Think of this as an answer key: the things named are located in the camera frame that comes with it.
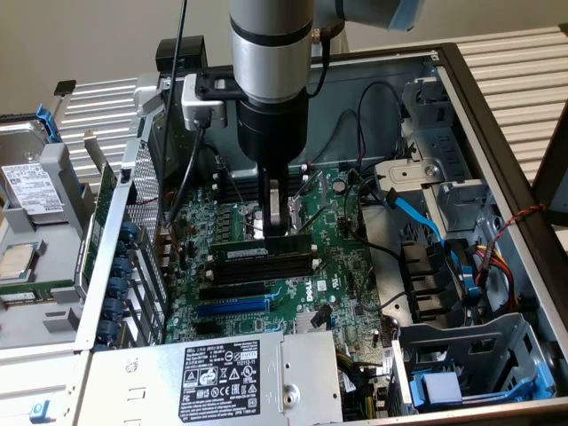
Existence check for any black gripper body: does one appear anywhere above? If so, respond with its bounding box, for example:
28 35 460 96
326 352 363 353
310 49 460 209
234 92 311 170

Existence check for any green RAM stick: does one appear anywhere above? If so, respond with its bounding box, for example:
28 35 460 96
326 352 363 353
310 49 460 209
208 233 313 264
0 287 55 307

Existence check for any silver CPU socket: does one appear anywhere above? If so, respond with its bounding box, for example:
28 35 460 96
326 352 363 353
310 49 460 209
239 197 307 245

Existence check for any silver socket cover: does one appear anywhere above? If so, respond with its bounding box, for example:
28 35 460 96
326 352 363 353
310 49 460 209
288 194 307 227

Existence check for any thin metal locking lever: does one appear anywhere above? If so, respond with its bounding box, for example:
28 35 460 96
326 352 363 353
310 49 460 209
297 201 327 234
290 170 324 201

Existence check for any green Dell motherboard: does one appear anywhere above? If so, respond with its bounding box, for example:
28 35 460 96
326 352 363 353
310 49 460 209
162 166 396 351

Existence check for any long black expansion slot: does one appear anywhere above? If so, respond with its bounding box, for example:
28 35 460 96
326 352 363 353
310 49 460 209
198 281 268 303

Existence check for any blue expansion slot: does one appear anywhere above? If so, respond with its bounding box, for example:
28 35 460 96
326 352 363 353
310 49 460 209
196 297 272 319

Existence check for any open grey PC case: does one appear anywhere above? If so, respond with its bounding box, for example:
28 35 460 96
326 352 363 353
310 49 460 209
73 42 568 426

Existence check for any black box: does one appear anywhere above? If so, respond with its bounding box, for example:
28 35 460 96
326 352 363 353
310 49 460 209
154 37 209 76

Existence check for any silver chipset heat sink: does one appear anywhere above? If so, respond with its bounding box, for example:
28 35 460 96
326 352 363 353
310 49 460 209
294 310 333 335

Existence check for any blue slot retainer knob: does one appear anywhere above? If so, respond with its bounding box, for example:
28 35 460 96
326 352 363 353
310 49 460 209
96 319 121 343
107 277 130 301
101 297 125 321
118 220 140 244
109 256 134 280

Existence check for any short black expansion slot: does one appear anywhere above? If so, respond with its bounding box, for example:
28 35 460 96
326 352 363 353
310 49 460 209
193 321 225 337

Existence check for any silver metal disk bay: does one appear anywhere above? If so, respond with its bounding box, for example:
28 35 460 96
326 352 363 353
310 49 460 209
374 77 494 236

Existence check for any green graphics card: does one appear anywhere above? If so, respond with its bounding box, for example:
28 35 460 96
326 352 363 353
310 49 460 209
81 128 120 285

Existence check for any black ribbed plastic block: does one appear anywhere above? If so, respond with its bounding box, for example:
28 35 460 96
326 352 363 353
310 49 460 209
398 239 469 327

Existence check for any grey parts rack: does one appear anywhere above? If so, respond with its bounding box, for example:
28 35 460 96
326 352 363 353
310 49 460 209
0 91 99 351

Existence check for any silver power supply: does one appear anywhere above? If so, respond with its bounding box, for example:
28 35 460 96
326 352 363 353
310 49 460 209
86 328 345 426

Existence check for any blue disk carrier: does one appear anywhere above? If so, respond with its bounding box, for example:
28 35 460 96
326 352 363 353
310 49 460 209
35 102 62 144

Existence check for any large grey disk bay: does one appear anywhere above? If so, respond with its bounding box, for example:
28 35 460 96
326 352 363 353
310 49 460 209
390 312 558 416

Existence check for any silver hard disk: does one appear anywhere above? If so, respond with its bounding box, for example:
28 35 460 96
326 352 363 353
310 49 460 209
0 119 73 225

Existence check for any silver CPU chip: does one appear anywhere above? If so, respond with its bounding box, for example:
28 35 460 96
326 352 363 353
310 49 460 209
0 241 40 283

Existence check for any blue plastic disk caddy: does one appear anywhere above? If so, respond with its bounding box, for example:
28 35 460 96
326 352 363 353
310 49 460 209
407 361 556 412

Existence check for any dark brown panel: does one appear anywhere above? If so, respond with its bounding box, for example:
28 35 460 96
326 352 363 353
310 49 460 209
531 99 568 228

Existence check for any blue case latch button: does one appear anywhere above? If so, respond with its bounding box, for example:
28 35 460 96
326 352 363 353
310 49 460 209
29 398 57 425

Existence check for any black camera bracket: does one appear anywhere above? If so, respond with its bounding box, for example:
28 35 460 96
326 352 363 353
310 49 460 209
194 66 246 102

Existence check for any thin black wire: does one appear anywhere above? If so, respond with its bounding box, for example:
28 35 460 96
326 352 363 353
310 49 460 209
357 264 408 312
310 109 370 168
343 167 403 264

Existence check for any black camera cable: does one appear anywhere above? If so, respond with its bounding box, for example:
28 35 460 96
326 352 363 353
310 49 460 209
157 0 209 227

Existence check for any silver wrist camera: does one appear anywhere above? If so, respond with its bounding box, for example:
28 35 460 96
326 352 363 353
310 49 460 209
180 73 228 132

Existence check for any thick black power wire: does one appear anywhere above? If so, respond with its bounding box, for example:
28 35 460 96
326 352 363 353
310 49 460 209
356 81 404 172

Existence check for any short black tool cable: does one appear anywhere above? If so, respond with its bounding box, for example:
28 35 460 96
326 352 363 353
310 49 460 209
308 25 346 98

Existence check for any thin red wire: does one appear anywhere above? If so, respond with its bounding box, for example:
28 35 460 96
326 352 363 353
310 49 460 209
132 188 178 206

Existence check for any black wire connector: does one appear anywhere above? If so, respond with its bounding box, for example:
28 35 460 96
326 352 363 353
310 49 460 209
312 304 335 330

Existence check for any blue SATA wire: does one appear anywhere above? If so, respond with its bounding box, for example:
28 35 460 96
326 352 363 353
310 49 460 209
384 186 483 310

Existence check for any black yellow wire bundle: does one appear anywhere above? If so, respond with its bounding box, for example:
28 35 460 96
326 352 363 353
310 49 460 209
335 350 394 421

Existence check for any red yellow wire bundle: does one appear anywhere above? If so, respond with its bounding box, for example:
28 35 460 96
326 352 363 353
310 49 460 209
472 241 521 312

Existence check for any red black twisted wire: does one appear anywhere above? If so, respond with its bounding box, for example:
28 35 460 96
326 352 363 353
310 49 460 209
487 202 550 249

